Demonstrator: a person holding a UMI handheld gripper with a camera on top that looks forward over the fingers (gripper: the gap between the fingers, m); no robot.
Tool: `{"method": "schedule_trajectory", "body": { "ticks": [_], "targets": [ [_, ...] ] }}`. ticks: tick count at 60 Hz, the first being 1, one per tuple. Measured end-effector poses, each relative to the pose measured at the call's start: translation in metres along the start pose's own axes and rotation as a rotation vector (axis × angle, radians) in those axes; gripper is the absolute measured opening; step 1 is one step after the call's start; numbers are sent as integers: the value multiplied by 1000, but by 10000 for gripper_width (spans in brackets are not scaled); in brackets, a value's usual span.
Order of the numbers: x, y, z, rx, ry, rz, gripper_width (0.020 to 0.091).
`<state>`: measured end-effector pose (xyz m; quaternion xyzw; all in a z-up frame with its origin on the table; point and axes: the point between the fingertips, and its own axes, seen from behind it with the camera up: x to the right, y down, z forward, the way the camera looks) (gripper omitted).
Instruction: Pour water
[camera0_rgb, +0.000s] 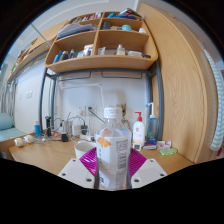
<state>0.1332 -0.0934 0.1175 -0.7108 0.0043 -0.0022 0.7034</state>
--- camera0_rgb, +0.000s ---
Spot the small black adapter block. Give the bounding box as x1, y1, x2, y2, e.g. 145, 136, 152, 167
60, 132, 70, 143

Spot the white tape roll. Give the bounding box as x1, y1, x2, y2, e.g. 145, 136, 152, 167
13, 137, 26, 149
23, 134, 36, 145

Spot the grey metal shelf frame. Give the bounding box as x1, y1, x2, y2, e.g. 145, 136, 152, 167
37, 59, 165, 141

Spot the small white desk clock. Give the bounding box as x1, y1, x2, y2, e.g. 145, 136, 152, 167
132, 141, 143, 152

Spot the white pump bottle red top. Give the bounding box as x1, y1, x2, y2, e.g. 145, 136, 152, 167
132, 111, 146, 145

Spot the grey striped curtain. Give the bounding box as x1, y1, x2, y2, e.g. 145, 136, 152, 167
0, 79, 16, 114

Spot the wooden wardrobe side panel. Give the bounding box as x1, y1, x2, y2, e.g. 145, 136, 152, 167
136, 2, 218, 165

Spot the black charger block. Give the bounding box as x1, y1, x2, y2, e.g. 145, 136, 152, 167
80, 124, 89, 136

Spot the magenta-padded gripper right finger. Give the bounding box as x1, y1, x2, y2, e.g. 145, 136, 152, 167
125, 147, 168, 190

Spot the wooden shelf unit with items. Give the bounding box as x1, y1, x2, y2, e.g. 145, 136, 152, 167
44, 8, 160, 74

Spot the blue flat box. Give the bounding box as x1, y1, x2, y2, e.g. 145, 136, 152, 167
143, 137, 159, 150

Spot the clear plastic water bottle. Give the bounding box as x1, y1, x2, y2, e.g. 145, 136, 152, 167
94, 106, 133, 191

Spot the white ceramic cup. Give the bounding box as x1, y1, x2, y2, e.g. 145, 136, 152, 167
73, 139, 98, 160

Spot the tall black device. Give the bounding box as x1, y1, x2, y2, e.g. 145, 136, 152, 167
44, 115, 54, 137

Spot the long wooden wall shelf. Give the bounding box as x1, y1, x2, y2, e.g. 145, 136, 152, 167
7, 19, 68, 83

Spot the blue spray bottle white nozzle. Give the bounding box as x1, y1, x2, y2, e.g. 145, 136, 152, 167
145, 101, 160, 140

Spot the white charger block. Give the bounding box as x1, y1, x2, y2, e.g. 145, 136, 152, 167
71, 124, 82, 136

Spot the small white pink box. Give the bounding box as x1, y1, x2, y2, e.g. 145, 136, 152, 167
157, 139, 173, 150

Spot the teal pillow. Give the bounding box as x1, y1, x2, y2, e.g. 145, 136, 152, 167
0, 112, 15, 131

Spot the striped green white curtain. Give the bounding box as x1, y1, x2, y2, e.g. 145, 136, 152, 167
202, 46, 224, 152

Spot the small blue bottle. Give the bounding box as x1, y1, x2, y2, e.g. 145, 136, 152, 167
33, 119, 43, 139

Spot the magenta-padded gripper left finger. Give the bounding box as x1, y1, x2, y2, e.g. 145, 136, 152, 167
57, 147, 101, 190

